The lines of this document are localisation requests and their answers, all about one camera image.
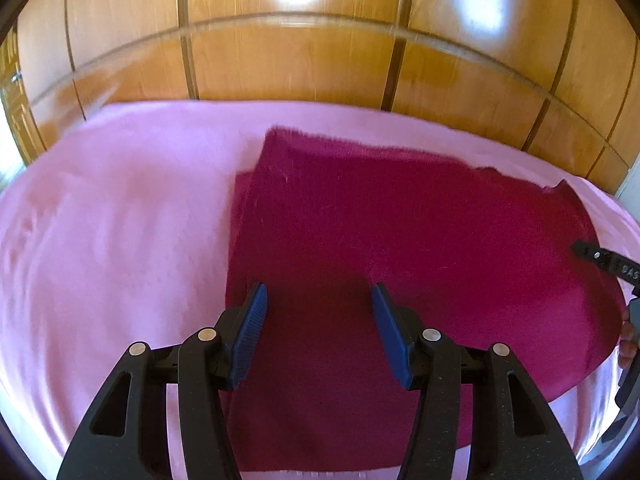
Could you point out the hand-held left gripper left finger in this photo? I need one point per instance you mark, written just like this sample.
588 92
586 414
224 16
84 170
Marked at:
250 330

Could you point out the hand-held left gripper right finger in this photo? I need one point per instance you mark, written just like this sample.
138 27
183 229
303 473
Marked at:
389 330

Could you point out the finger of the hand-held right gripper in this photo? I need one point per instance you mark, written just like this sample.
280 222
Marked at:
607 262

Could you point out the magenta knit garment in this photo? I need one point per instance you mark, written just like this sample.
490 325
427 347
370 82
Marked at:
400 220

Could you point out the person's right hand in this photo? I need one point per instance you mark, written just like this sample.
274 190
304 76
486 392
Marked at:
626 345

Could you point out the pink bed sheet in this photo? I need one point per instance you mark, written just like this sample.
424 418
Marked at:
110 240

